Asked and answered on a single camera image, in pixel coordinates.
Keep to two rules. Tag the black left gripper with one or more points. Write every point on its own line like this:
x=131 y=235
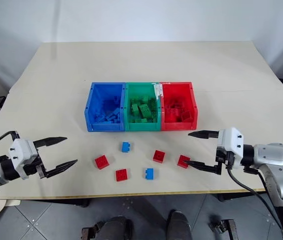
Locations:
x=41 y=170

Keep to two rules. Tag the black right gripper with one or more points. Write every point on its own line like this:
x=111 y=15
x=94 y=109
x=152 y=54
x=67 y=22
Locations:
x=221 y=160

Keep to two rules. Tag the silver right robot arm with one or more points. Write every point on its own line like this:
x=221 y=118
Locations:
x=274 y=157

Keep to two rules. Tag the red square toy brick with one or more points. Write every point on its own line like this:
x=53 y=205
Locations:
x=102 y=162
x=122 y=175
x=159 y=156
x=182 y=161

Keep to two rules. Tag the red plastic bin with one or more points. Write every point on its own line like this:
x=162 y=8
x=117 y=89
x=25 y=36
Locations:
x=176 y=126

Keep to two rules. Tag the small blue toy brick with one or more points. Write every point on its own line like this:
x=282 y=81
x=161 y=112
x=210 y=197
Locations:
x=126 y=147
x=149 y=174

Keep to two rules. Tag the blue plastic bin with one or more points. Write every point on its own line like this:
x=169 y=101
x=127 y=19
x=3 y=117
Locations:
x=91 y=105

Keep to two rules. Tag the green plastic bin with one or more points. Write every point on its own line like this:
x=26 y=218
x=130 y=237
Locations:
x=141 y=126

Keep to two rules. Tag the large green toy brick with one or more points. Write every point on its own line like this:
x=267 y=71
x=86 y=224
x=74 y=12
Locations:
x=144 y=110

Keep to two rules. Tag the torn white bin label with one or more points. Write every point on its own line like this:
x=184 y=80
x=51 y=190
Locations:
x=157 y=91

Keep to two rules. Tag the dark rounded shape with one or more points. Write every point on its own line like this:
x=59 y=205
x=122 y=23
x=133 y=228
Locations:
x=179 y=225
x=116 y=228

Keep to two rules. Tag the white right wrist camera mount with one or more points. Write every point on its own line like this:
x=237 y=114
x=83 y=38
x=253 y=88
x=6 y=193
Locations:
x=231 y=142

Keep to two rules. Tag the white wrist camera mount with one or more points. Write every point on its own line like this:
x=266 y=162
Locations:
x=231 y=142
x=22 y=152

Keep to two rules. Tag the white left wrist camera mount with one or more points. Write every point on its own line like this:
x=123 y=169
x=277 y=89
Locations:
x=22 y=152

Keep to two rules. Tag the black metal bracket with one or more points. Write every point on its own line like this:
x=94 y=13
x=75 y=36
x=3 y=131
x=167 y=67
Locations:
x=89 y=233
x=225 y=228

